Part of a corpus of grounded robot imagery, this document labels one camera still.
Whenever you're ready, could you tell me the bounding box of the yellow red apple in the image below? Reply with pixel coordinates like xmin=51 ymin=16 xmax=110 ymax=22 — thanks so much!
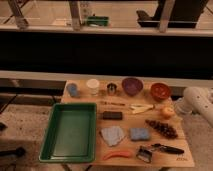
xmin=161 ymin=107 xmax=175 ymax=119

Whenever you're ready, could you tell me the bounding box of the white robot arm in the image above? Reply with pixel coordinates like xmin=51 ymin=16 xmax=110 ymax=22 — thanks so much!
xmin=174 ymin=87 xmax=213 ymax=127

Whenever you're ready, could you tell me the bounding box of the dark grape bunch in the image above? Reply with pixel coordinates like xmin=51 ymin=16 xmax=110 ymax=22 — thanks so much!
xmin=146 ymin=120 xmax=178 ymax=139

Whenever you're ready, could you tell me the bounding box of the red brown bowl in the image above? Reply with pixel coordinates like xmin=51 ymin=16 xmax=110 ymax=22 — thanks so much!
xmin=150 ymin=83 xmax=171 ymax=101

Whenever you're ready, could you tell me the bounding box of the wooden table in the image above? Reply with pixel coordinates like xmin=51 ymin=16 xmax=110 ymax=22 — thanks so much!
xmin=61 ymin=79 xmax=194 ymax=168

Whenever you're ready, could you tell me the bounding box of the blue sponge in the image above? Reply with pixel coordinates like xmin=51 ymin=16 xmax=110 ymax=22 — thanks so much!
xmin=130 ymin=128 xmax=150 ymax=141

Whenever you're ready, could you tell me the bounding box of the purple bowl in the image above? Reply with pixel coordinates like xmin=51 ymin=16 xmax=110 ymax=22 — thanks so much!
xmin=122 ymin=77 xmax=143 ymax=96

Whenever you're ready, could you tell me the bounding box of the light blue cloth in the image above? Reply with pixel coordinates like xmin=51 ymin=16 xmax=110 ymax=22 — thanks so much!
xmin=100 ymin=126 xmax=125 ymax=147

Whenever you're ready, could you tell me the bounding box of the black rectangular block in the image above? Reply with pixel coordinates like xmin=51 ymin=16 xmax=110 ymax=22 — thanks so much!
xmin=102 ymin=112 xmax=123 ymax=120

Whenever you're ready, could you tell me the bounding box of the small metal cup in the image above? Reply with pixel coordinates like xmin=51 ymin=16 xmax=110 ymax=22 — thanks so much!
xmin=107 ymin=83 xmax=117 ymax=96

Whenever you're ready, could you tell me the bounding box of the thin brown stick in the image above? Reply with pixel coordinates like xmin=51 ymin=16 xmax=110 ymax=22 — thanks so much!
xmin=100 ymin=101 xmax=125 ymax=106

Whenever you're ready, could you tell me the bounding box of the white cup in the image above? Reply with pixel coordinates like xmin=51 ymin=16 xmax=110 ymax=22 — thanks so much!
xmin=86 ymin=79 xmax=100 ymax=95

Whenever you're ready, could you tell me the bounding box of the green plastic tray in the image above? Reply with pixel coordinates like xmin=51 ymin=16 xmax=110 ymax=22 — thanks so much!
xmin=39 ymin=103 xmax=97 ymax=163

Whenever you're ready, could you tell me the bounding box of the blue cup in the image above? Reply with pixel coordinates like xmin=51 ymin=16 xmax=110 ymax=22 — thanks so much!
xmin=66 ymin=83 xmax=78 ymax=97

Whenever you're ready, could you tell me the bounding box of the green box on shelf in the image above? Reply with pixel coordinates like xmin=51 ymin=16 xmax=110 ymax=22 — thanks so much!
xmin=86 ymin=16 xmax=109 ymax=26

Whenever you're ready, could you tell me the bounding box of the black handled peeler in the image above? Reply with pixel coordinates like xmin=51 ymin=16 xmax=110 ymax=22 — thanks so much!
xmin=136 ymin=143 xmax=184 ymax=163

